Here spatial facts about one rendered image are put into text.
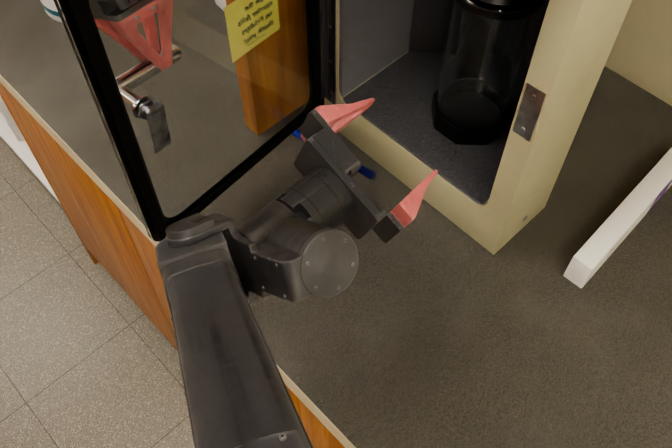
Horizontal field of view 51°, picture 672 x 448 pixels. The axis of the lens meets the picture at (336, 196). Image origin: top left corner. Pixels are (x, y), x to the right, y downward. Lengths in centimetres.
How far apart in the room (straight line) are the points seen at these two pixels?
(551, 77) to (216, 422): 46
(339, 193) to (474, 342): 31
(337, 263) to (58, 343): 150
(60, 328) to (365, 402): 132
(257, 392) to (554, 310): 58
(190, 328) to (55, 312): 159
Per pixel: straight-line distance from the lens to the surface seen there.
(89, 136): 109
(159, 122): 73
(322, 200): 64
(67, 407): 194
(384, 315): 88
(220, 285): 53
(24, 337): 206
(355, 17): 90
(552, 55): 68
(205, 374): 43
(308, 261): 56
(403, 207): 66
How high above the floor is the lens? 173
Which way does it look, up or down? 54 degrees down
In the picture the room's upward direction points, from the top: straight up
